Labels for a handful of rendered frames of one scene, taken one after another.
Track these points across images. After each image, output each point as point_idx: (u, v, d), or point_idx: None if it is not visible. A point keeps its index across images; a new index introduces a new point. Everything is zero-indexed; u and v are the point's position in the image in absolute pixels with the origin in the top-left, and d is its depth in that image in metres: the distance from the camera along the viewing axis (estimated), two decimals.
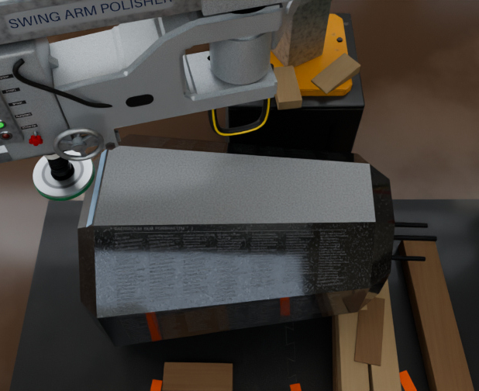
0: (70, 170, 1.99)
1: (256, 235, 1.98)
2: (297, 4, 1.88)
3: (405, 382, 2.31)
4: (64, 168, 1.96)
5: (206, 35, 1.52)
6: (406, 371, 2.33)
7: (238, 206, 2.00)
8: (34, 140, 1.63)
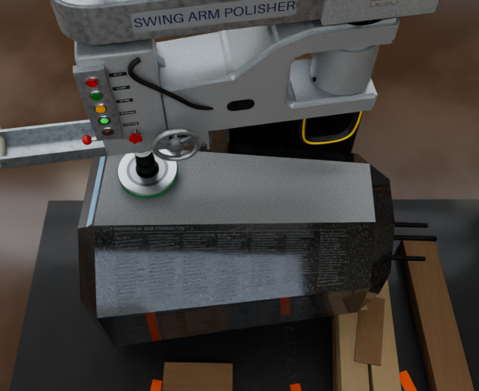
0: (155, 168, 2.00)
1: (256, 235, 1.98)
2: None
3: (405, 382, 2.31)
4: (150, 166, 1.97)
5: (319, 44, 1.50)
6: (406, 371, 2.33)
7: (238, 206, 2.00)
8: (135, 137, 1.63)
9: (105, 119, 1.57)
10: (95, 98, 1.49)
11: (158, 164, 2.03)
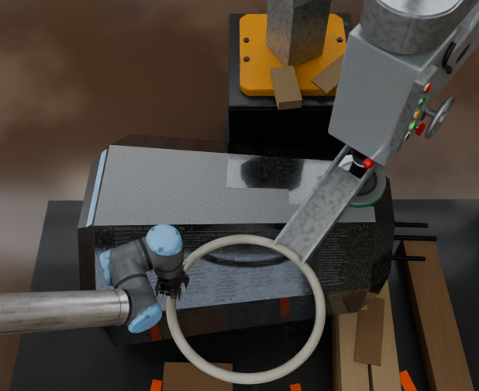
0: None
1: (256, 235, 1.98)
2: None
3: (405, 382, 2.31)
4: None
5: None
6: (406, 371, 2.33)
7: (238, 206, 2.00)
8: (423, 128, 1.65)
9: (414, 123, 1.56)
10: (422, 104, 1.48)
11: None
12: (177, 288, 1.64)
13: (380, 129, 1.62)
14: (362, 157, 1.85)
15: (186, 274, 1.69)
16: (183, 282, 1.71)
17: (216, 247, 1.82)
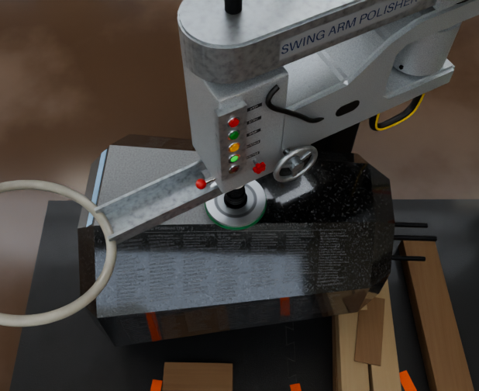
0: (245, 196, 1.95)
1: (256, 235, 1.98)
2: None
3: (405, 382, 2.31)
4: (243, 195, 1.91)
5: (425, 30, 1.53)
6: (406, 371, 2.33)
7: None
8: (260, 167, 1.58)
9: (236, 157, 1.50)
10: (233, 138, 1.42)
11: None
12: None
13: (212, 153, 1.57)
14: None
15: None
16: None
17: (39, 187, 1.72)
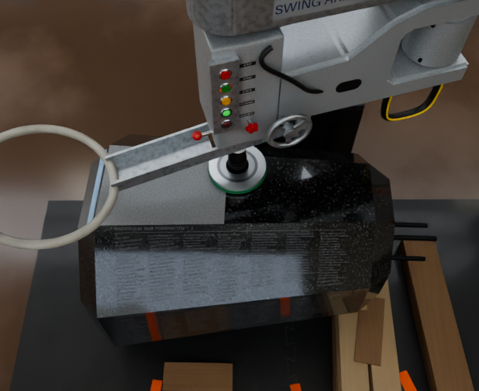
0: (246, 164, 2.04)
1: (256, 235, 1.98)
2: None
3: (405, 382, 2.31)
4: (244, 162, 2.01)
5: (432, 18, 1.56)
6: (406, 371, 2.33)
7: (238, 206, 2.00)
8: (253, 127, 1.65)
9: (227, 112, 1.58)
10: (225, 91, 1.50)
11: (226, 168, 2.05)
12: None
13: (210, 107, 1.66)
14: None
15: None
16: None
17: (62, 133, 1.93)
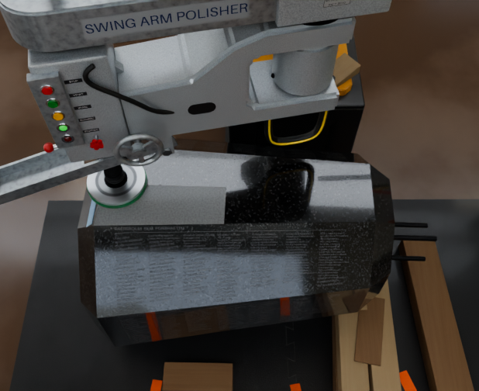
0: (123, 178, 2.01)
1: (256, 235, 1.98)
2: None
3: (405, 382, 2.31)
4: (118, 177, 1.98)
5: (277, 46, 1.50)
6: (406, 371, 2.33)
7: (238, 206, 2.00)
8: (95, 143, 1.62)
9: (63, 126, 1.55)
10: (52, 106, 1.48)
11: None
12: None
13: None
14: None
15: None
16: None
17: None
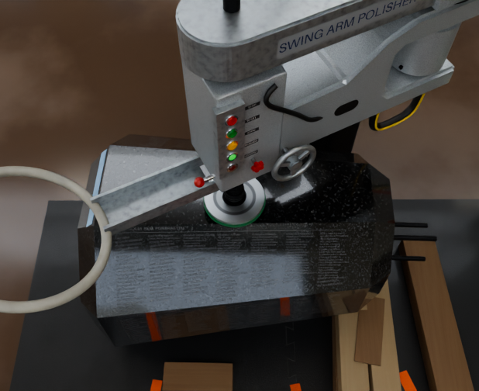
0: (244, 194, 1.94)
1: (256, 235, 1.98)
2: None
3: (405, 382, 2.31)
4: (242, 192, 1.91)
5: (424, 30, 1.53)
6: (406, 371, 2.33)
7: None
8: (259, 166, 1.58)
9: (233, 155, 1.50)
10: (232, 136, 1.42)
11: None
12: None
13: (211, 152, 1.58)
14: None
15: None
16: None
17: (35, 174, 1.68)
